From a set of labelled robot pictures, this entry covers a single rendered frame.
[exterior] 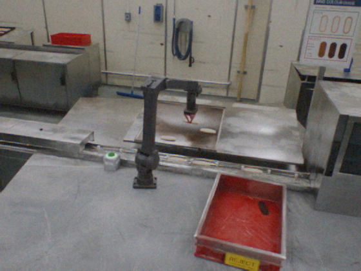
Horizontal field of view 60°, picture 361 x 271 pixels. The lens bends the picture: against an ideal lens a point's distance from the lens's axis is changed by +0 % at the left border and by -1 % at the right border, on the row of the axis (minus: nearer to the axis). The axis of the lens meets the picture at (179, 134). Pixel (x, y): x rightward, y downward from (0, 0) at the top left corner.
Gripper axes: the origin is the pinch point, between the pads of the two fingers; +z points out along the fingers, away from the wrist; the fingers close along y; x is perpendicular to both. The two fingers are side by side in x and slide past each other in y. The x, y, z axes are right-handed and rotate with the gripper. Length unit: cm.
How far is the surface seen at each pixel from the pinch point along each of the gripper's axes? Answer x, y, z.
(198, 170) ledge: -17.2, -37.5, 4.4
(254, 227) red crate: -51, -66, 2
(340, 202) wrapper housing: -85, -41, 0
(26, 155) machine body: 87, -53, 12
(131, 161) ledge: 20.3, -42.8, 5.2
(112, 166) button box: 27, -51, 4
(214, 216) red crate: -34, -66, 3
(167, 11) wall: 148, 326, 25
